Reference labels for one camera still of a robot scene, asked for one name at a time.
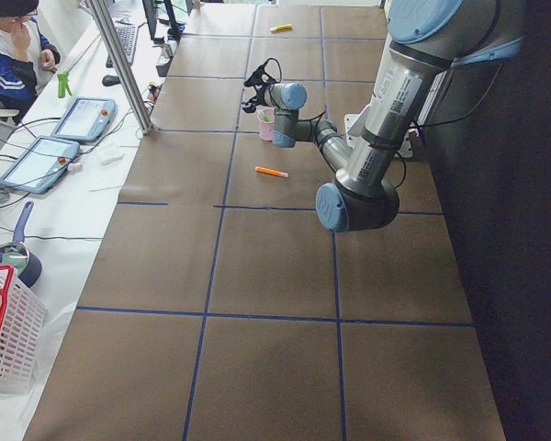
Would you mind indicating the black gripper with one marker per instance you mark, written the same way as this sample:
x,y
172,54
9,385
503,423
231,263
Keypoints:
x,y
260,95

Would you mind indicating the orange highlighter pen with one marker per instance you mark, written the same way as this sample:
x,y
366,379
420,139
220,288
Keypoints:
x,y
270,171

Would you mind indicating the yellow highlighter pen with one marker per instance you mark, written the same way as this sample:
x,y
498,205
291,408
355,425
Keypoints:
x,y
281,28

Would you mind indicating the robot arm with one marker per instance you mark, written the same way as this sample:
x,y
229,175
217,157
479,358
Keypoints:
x,y
425,38

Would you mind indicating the pink mesh pen holder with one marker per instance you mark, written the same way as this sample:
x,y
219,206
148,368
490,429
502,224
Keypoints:
x,y
266,129

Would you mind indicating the black keyboard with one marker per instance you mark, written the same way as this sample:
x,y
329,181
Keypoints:
x,y
127,36

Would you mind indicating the black computer mouse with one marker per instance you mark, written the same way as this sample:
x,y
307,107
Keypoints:
x,y
110,80

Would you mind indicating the upper teach pendant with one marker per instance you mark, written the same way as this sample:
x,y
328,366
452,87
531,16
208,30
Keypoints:
x,y
85,119

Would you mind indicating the teach pendant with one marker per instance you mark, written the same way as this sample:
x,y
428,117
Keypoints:
x,y
41,165
85,119

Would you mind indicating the lower teach pendant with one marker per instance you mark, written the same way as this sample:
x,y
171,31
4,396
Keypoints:
x,y
41,165

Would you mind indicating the seated person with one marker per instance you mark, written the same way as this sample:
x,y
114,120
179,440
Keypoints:
x,y
28,60

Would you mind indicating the blue saucepan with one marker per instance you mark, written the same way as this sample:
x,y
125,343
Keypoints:
x,y
16,254

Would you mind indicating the red white plastic basket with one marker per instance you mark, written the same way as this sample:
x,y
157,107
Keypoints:
x,y
22,315

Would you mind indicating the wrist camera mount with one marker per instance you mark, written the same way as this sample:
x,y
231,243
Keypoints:
x,y
258,78

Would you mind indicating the aluminium frame post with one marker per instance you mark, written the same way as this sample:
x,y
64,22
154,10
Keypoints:
x,y
110,37

